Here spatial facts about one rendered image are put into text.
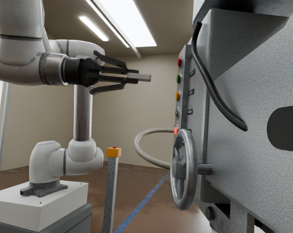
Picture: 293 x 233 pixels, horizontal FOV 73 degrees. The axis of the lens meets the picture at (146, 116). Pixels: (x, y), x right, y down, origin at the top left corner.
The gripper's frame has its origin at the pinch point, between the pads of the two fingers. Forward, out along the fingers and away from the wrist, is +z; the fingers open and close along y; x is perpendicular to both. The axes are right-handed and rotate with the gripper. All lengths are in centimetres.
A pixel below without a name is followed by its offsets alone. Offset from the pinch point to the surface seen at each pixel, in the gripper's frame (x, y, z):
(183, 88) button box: 3.8, 2.7, 12.5
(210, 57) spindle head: 16.5, -1.6, 14.7
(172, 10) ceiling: -374, -251, 67
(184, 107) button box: 3.8, 8.0, 13.0
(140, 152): -47, 28, 4
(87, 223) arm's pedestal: -68, 75, -24
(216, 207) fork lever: 14.2, 30.5, 18.8
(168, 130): -79, 16, 24
